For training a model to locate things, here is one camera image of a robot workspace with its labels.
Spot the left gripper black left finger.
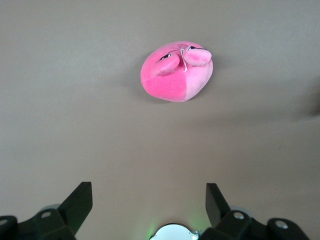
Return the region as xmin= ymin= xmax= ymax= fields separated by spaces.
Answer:
xmin=0 ymin=181 xmax=93 ymax=240

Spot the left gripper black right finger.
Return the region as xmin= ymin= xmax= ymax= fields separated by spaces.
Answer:
xmin=199 ymin=183 xmax=311 ymax=240

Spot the pink round plush toy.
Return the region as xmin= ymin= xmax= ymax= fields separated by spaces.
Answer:
xmin=140 ymin=41 xmax=214 ymax=103

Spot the brown table cover mat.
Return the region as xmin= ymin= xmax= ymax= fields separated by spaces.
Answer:
xmin=0 ymin=0 xmax=320 ymax=240

